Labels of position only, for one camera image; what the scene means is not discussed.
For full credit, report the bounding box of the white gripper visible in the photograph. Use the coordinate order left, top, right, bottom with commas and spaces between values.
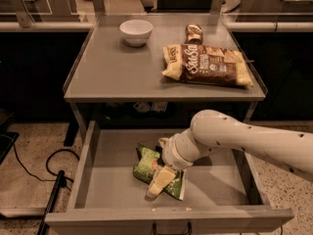
147, 134, 193, 199

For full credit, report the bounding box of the green jalapeno chip bag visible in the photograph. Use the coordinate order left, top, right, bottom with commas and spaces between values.
133, 143, 185, 201

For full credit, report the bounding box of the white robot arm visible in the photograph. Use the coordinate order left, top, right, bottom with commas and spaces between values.
147, 110, 313, 199

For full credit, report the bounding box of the grey open top drawer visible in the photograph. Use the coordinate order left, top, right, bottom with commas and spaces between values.
46, 121, 293, 235

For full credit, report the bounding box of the grey counter cabinet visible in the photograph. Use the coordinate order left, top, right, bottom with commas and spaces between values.
64, 14, 265, 133

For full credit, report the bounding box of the brown yellow chip bag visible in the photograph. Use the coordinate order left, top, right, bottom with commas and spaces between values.
162, 44, 253, 86

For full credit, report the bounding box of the black metal floor bar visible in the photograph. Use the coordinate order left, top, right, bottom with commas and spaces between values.
36, 170, 66, 235

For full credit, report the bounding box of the shiny gold snack can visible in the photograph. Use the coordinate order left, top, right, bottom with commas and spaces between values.
185, 23, 202, 45

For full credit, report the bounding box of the white ceramic bowl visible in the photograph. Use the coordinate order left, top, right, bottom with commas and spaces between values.
119, 20, 154, 47

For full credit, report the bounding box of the black object at left edge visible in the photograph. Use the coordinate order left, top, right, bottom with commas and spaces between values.
0, 109, 20, 164

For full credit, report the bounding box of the black drawer handle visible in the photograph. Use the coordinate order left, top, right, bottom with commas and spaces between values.
152, 221, 193, 235

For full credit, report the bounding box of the black floor cable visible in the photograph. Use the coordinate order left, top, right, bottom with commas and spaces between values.
12, 143, 81, 192

